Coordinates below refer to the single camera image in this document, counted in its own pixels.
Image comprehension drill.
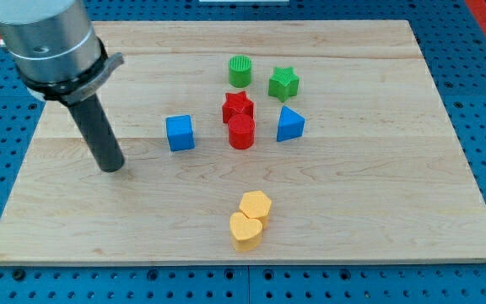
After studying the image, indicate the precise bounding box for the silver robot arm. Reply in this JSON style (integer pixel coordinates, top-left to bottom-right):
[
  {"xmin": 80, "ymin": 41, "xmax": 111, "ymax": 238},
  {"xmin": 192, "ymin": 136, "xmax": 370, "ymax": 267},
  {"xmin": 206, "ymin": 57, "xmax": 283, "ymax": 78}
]
[{"xmin": 0, "ymin": 0, "xmax": 124, "ymax": 106}]

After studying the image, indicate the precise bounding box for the blue cube block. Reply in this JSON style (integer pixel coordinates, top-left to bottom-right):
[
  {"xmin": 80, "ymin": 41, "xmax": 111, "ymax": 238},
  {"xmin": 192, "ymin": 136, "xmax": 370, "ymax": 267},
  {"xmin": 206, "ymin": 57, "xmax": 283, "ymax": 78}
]
[{"xmin": 165, "ymin": 115, "xmax": 195, "ymax": 151}]

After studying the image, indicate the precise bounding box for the light wooden board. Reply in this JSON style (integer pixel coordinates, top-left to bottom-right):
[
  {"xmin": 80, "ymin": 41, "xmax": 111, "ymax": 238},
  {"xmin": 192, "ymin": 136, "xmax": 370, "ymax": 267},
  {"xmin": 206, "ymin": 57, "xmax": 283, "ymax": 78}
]
[{"xmin": 0, "ymin": 20, "xmax": 486, "ymax": 266}]

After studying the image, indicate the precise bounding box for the red cylinder block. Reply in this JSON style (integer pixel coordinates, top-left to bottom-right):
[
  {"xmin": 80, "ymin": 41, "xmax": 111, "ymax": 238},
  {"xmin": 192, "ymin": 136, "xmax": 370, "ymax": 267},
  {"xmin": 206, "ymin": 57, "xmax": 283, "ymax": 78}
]
[{"xmin": 228, "ymin": 114, "xmax": 256, "ymax": 149}]

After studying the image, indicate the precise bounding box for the red star block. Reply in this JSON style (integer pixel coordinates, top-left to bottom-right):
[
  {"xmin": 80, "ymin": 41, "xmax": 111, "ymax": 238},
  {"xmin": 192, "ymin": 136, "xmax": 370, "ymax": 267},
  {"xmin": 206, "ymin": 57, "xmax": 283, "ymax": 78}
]
[{"xmin": 222, "ymin": 91, "xmax": 254, "ymax": 123}]

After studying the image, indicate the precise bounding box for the yellow hexagon block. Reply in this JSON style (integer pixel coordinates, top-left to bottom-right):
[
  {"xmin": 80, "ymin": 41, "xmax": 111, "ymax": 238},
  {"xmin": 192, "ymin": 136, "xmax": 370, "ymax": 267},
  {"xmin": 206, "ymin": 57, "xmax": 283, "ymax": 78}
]
[{"xmin": 239, "ymin": 190, "xmax": 273, "ymax": 229}]

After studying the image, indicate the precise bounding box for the blue triangle block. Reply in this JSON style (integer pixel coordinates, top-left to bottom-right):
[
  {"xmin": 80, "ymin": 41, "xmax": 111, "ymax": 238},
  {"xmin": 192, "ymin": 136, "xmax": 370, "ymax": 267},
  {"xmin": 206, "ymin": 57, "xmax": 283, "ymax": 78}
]
[{"xmin": 276, "ymin": 106, "xmax": 305, "ymax": 142}]

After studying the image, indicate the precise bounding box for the green star block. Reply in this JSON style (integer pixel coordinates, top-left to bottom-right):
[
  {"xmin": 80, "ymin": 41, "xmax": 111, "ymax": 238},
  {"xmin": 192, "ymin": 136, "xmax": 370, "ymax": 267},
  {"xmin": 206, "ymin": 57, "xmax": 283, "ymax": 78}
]
[{"xmin": 267, "ymin": 67, "xmax": 300, "ymax": 102}]

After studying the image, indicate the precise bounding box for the yellow heart block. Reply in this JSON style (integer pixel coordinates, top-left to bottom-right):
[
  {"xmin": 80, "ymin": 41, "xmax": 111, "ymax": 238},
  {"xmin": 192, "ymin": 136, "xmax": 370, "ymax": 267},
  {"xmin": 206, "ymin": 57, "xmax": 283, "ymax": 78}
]
[{"xmin": 229, "ymin": 212, "xmax": 263, "ymax": 252}]

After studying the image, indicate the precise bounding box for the green cylinder block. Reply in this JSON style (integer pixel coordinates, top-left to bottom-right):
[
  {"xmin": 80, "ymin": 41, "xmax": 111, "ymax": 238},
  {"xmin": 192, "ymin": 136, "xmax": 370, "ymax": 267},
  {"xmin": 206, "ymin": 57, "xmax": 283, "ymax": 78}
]
[{"xmin": 228, "ymin": 55, "xmax": 252, "ymax": 88}]

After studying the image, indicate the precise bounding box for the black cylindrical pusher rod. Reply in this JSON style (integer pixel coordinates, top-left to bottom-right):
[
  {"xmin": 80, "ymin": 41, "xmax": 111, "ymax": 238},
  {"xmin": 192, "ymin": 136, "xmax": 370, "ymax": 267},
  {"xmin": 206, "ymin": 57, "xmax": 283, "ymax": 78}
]
[{"xmin": 67, "ymin": 94, "xmax": 125, "ymax": 172}]

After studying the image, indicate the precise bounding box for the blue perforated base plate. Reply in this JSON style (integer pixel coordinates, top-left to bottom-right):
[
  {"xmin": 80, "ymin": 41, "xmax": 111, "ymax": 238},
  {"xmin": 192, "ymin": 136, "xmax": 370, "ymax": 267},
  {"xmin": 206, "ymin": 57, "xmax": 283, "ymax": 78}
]
[{"xmin": 0, "ymin": 0, "xmax": 486, "ymax": 303}]

